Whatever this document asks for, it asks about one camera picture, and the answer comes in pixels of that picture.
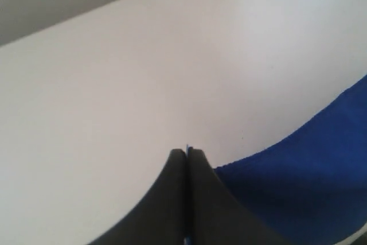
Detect blue towel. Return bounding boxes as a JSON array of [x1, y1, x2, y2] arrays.
[[213, 78, 366, 244]]

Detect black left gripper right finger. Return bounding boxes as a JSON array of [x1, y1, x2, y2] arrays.
[[187, 147, 290, 245]]

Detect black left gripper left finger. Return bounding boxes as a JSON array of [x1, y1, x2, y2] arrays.
[[91, 149, 186, 245]]

